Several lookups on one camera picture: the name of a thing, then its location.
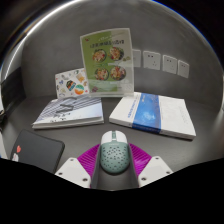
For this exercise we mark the grey striped cover book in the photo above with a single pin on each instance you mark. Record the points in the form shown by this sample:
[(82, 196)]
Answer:
[(68, 111)]

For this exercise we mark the white card with stickers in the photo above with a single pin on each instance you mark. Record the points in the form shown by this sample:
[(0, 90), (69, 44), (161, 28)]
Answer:
[(70, 83)]

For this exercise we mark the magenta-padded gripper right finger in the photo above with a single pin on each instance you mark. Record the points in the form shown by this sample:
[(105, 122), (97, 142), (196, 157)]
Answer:
[(154, 170)]

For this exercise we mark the white wall socket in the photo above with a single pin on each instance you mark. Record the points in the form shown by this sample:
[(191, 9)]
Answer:
[(183, 68), (137, 58), (151, 60), (169, 64)]

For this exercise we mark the white book with blue band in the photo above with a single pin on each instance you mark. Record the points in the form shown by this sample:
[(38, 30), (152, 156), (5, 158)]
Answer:
[(156, 115)]

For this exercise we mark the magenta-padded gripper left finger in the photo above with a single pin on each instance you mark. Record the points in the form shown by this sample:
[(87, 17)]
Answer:
[(75, 171)]

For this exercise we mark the acrylic stand with green menu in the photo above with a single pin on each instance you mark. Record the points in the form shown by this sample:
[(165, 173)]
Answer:
[(107, 61)]

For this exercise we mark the mint green white computer mouse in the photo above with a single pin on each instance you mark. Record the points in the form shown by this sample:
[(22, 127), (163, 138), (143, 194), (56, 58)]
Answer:
[(114, 154)]

